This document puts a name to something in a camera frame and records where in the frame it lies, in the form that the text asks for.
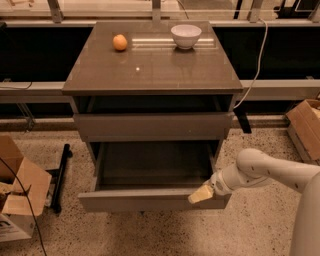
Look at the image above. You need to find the white cable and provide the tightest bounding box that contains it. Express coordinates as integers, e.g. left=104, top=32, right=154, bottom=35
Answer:
left=232, top=18, right=269, bottom=110

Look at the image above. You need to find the black stand bar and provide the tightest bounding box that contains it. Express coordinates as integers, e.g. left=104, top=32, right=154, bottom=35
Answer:
left=49, top=144, right=73, bottom=214

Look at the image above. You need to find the grey drawer cabinet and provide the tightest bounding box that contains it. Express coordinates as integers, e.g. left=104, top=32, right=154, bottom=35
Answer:
left=63, top=21, right=243, bottom=159

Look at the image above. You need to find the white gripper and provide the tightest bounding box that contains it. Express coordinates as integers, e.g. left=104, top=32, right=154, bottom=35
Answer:
left=188, top=171, right=233, bottom=204

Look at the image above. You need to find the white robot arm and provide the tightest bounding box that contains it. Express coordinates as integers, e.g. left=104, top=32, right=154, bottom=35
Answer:
left=188, top=148, right=320, bottom=256

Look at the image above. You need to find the grey top drawer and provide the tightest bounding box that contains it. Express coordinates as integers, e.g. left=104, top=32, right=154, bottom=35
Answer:
left=74, top=112, right=233, bottom=142

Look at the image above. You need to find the cardboard box right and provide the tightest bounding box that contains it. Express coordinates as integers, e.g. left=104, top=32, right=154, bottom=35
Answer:
left=286, top=99, right=320, bottom=163

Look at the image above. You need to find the white bowl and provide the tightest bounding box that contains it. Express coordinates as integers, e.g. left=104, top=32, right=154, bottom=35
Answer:
left=171, top=24, right=202, bottom=49

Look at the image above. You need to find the grey drawer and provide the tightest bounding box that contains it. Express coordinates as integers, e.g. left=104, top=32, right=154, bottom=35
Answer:
left=74, top=112, right=233, bottom=142
left=78, top=141, right=229, bottom=212

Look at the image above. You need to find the metal window rail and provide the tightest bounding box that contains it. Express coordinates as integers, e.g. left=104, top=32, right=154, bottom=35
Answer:
left=0, top=79, right=320, bottom=103

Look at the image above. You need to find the black bracket right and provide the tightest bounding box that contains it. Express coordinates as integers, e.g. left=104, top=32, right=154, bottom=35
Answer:
left=233, top=108, right=252, bottom=134

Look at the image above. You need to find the black cable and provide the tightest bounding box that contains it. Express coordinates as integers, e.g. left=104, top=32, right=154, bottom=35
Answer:
left=0, top=157, right=48, bottom=256

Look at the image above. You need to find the open cardboard box left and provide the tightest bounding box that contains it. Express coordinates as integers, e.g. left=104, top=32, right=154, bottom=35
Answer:
left=0, top=135, right=51, bottom=242

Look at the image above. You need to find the orange fruit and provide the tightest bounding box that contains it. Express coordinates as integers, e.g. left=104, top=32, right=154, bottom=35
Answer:
left=113, top=34, right=128, bottom=51

